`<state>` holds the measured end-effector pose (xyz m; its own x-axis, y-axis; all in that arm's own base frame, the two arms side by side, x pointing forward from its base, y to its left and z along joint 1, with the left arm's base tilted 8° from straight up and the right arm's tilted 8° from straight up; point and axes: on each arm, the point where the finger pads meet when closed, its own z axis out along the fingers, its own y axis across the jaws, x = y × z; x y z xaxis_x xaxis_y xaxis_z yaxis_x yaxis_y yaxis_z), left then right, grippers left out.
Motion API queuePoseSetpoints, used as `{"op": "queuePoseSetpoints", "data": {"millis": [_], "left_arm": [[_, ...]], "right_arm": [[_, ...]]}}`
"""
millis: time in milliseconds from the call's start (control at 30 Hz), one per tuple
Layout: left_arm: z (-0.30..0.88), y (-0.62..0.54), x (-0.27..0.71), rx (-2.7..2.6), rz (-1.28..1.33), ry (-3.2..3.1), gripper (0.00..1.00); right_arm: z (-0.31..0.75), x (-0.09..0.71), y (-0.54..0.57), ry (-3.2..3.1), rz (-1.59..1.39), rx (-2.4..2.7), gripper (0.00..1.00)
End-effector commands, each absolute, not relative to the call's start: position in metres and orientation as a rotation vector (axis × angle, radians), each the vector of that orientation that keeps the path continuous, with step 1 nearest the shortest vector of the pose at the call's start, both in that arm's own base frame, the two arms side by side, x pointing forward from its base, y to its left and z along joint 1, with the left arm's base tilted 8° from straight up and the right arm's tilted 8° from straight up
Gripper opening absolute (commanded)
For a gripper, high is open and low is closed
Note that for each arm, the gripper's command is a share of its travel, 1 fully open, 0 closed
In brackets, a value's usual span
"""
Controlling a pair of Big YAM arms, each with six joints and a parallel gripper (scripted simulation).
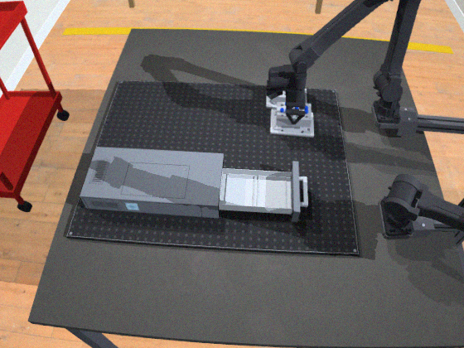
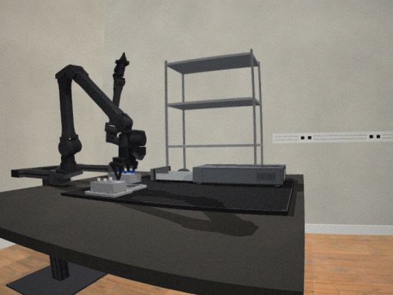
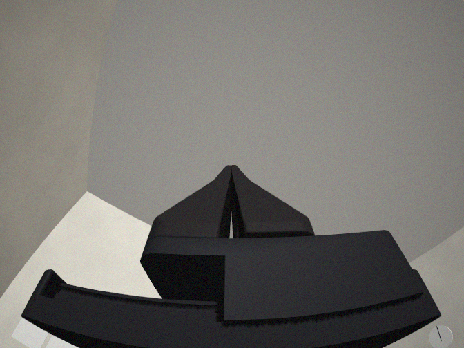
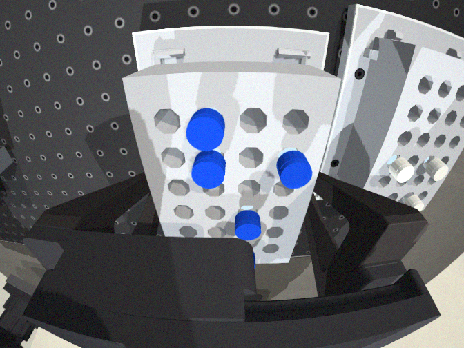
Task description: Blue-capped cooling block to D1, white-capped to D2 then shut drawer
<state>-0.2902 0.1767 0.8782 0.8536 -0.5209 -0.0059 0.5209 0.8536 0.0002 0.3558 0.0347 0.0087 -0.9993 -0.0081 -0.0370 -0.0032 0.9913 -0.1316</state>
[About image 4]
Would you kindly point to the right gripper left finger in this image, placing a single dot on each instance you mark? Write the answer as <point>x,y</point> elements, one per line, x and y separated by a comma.
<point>98,211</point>

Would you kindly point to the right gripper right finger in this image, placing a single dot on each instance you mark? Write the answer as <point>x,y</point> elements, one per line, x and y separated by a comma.
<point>380,230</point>

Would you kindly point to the white block with round holes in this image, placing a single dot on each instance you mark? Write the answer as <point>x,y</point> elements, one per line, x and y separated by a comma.
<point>253,98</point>
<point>409,107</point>

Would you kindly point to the white square plate with slots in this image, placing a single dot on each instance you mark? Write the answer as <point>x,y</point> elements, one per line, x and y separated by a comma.
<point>363,24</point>

